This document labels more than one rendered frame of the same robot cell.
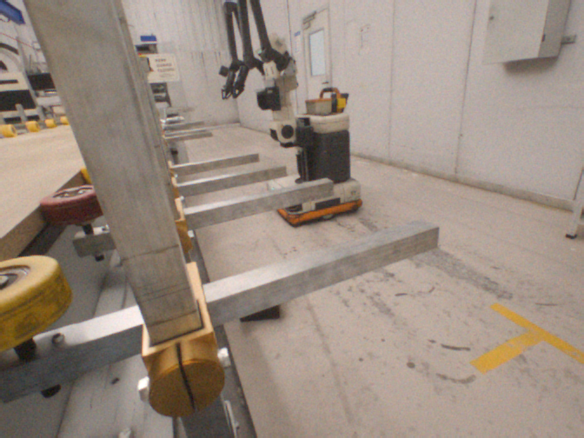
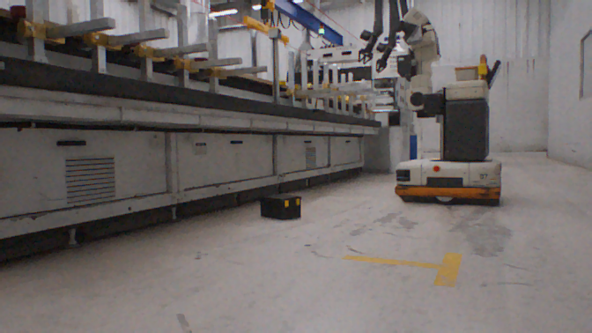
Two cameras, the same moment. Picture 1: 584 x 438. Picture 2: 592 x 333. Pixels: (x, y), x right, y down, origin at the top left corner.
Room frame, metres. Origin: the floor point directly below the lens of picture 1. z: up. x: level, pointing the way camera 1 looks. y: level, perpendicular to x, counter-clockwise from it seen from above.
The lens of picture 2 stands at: (-0.45, -1.61, 0.42)
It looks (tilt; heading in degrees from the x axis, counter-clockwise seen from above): 3 degrees down; 45
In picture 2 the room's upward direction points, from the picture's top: 1 degrees counter-clockwise
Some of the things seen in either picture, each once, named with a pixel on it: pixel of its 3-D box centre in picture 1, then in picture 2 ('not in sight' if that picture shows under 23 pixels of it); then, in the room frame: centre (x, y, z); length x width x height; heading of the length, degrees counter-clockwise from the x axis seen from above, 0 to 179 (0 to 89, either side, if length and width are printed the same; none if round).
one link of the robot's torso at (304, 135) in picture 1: (291, 136); (425, 106); (2.41, -0.05, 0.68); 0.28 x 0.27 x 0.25; 19
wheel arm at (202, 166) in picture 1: (193, 169); (231, 72); (0.95, 0.30, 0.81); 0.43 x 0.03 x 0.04; 111
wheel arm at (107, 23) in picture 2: not in sight; (63, 32); (0.02, -0.06, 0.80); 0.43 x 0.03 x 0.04; 111
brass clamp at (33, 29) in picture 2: not in sight; (41, 33); (-0.03, 0.02, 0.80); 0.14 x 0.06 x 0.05; 21
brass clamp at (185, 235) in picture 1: (170, 227); (149, 53); (0.44, 0.20, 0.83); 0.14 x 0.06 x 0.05; 21
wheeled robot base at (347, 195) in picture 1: (311, 193); (449, 177); (2.52, -0.19, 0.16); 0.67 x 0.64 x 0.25; 109
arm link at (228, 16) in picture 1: (231, 38); (392, 19); (2.57, 0.32, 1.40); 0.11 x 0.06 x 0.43; 19
